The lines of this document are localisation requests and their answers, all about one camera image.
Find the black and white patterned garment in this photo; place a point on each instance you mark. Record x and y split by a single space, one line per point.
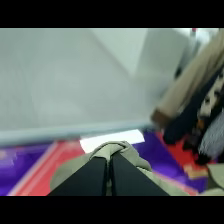
209 100

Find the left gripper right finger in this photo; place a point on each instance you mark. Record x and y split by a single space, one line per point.
130 180

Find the tan garment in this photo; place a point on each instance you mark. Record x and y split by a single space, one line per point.
193 83

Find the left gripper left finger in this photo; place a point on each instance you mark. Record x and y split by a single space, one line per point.
87 180

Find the grey striped garment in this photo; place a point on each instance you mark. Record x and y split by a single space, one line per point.
213 136

